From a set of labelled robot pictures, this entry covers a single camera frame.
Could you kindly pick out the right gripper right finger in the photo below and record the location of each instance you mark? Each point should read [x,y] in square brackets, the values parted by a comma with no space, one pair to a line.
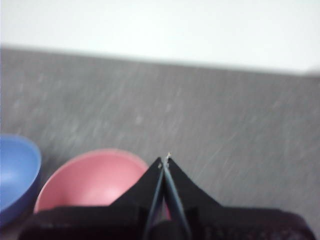
[185,192]

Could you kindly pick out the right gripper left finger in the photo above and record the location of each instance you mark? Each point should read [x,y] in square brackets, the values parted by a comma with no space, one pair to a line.
[145,192]

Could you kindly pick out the red ribbed bowl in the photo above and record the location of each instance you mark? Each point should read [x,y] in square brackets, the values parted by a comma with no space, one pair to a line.
[92,177]

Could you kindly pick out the blue ribbed bowl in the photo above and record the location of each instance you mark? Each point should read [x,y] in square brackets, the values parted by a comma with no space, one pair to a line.
[15,172]

